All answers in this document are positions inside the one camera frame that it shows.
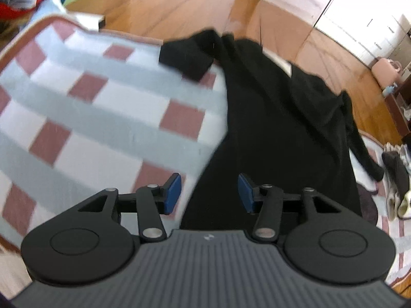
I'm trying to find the black long-sleeved garment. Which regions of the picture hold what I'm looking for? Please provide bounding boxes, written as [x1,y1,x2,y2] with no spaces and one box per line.
[159,30,385,231]

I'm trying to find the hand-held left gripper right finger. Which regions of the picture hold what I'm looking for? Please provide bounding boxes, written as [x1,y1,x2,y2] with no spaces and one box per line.
[238,173,349,243]

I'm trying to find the patterned floor rug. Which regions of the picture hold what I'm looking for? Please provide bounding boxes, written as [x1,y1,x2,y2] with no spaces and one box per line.
[357,129,411,287]

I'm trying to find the checkered blue and red blanket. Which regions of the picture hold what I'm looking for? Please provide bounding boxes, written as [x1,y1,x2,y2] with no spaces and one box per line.
[0,15,229,264]

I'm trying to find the white wardrobe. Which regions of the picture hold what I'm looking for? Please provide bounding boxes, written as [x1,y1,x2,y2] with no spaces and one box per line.
[261,0,411,68]

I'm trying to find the pile of colourful clothes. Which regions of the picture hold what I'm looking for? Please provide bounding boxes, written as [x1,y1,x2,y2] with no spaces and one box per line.
[0,0,67,34]

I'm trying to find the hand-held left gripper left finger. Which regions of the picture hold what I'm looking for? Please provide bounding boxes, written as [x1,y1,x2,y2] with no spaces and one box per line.
[69,172,182,243]

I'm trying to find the pile of light clothes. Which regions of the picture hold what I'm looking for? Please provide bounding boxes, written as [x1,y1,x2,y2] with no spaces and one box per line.
[381,142,411,220]

